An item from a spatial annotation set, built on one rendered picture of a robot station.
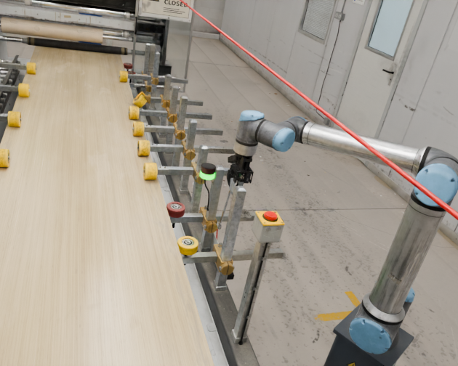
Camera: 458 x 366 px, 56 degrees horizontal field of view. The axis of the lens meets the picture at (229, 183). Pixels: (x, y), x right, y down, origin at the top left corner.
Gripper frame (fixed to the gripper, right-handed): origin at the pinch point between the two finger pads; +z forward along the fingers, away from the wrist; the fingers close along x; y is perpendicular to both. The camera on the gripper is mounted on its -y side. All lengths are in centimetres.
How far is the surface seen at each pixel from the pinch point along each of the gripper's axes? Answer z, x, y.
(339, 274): 101, 117, -53
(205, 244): 27.0, -8.5, 0.2
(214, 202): 5.1, -8.0, 0.2
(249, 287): 5, -9, 51
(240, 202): -11.1, -7.5, 25.1
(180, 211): 10.6, -21.4, -1.8
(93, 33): -6, -51, -257
